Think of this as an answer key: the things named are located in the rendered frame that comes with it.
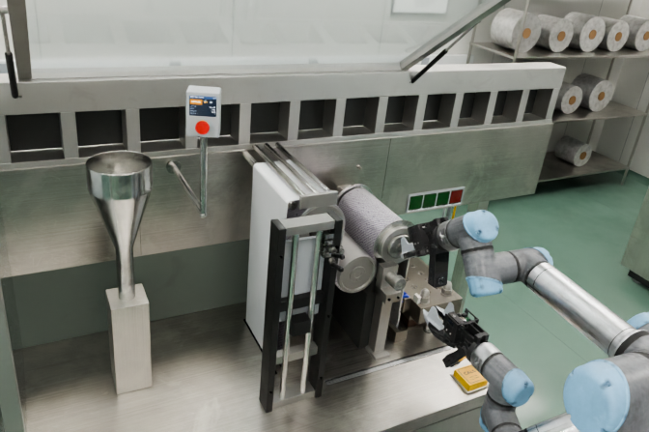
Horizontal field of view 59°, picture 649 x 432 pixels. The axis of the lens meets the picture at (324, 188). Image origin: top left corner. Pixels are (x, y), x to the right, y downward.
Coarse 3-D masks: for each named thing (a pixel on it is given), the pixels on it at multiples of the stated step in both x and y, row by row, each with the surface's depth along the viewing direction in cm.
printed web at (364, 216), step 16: (352, 192) 178; (368, 192) 179; (288, 208) 150; (352, 208) 174; (368, 208) 170; (384, 208) 170; (352, 224) 173; (368, 224) 166; (384, 224) 162; (368, 240) 165
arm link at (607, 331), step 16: (528, 256) 135; (544, 256) 136; (528, 272) 132; (544, 272) 130; (560, 272) 130; (544, 288) 128; (560, 288) 125; (576, 288) 124; (560, 304) 124; (576, 304) 121; (592, 304) 119; (576, 320) 120; (592, 320) 117; (608, 320) 115; (624, 320) 115; (592, 336) 116; (608, 336) 113; (624, 336) 110; (640, 336) 109; (608, 352) 113; (624, 352) 109
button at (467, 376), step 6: (468, 366) 168; (456, 372) 166; (462, 372) 166; (468, 372) 166; (474, 372) 166; (456, 378) 167; (462, 378) 164; (468, 378) 164; (474, 378) 164; (480, 378) 165; (462, 384) 164; (468, 384) 162; (474, 384) 162; (480, 384) 164; (486, 384) 165; (468, 390) 162
